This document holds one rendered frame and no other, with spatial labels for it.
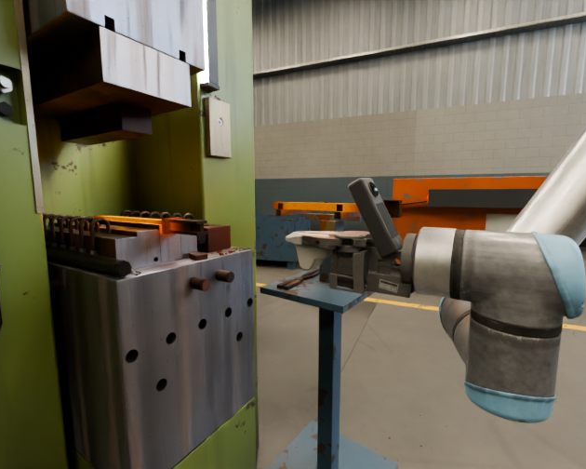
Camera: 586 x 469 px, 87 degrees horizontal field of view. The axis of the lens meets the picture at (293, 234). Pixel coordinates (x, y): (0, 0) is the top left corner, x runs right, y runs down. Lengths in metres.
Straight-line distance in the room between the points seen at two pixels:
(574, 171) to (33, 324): 0.96
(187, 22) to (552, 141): 7.96
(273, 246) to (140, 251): 3.78
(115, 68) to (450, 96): 7.91
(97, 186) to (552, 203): 1.17
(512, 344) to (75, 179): 1.14
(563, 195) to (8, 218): 0.91
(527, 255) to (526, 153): 7.88
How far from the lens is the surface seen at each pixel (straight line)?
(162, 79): 0.79
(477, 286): 0.42
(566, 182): 0.59
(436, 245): 0.42
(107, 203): 1.23
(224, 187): 1.07
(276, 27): 10.06
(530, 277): 0.41
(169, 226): 0.74
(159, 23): 0.83
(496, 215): 4.06
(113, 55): 0.74
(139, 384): 0.73
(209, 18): 1.11
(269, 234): 4.45
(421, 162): 8.09
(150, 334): 0.70
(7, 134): 0.79
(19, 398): 0.87
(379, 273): 0.47
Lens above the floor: 1.07
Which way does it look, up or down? 7 degrees down
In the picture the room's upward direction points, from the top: straight up
